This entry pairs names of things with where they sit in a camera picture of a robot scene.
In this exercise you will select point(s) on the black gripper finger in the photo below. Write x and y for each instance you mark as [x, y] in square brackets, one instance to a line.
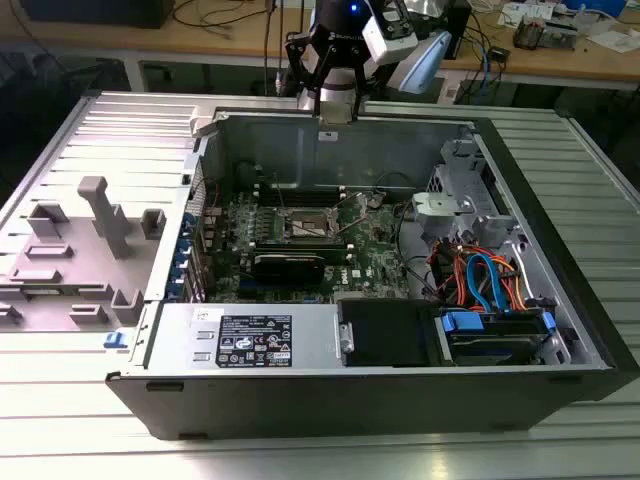
[359, 92]
[307, 90]

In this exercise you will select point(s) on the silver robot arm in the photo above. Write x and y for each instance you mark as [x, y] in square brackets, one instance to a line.
[337, 77]

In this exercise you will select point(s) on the black RAM slot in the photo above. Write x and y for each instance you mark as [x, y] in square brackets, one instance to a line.
[300, 194]
[300, 189]
[300, 198]
[300, 185]

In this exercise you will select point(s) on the CPU socket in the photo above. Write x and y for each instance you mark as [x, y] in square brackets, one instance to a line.
[310, 222]

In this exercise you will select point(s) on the dark CPU cooler heatsink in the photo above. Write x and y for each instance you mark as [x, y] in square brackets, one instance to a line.
[529, 32]

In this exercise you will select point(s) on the silver antistatic bag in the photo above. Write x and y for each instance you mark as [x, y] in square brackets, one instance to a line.
[425, 10]

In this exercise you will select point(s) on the black box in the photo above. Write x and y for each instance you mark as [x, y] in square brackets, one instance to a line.
[457, 25]

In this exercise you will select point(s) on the black power adapter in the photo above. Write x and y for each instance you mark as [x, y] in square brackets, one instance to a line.
[500, 55]

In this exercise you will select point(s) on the green motherboard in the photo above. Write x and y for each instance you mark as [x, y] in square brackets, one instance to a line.
[370, 270]

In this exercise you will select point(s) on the black graphics card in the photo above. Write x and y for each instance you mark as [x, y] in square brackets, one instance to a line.
[287, 270]

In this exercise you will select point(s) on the wooden desk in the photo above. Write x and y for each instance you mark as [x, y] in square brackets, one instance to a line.
[100, 42]
[550, 62]

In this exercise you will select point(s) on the grey electronic device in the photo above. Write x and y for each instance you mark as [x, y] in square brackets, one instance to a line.
[565, 32]

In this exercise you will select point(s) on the black monitor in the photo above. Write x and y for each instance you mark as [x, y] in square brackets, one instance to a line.
[95, 12]

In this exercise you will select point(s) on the hard disk in blue carrier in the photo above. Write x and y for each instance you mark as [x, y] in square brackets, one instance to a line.
[462, 321]

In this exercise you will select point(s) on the white paper sheet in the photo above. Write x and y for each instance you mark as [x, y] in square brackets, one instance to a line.
[615, 40]

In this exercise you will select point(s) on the silver power supply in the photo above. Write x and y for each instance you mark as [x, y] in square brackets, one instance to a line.
[165, 320]

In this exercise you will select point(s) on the grey parts rack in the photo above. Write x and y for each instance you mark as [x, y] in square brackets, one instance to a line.
[75, 280]

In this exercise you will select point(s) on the small blue plastic clip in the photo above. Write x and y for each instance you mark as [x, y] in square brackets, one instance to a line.
[114, 341]

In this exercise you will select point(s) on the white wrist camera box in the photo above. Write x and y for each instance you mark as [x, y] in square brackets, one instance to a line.
[387, 42]

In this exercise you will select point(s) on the silver metal bracket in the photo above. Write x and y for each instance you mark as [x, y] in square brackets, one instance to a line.
[437, 207]

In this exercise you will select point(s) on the blue bracket latch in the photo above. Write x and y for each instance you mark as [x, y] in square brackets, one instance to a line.
[184, 248]
[175, 293]
[188, 222]
[180, 271]

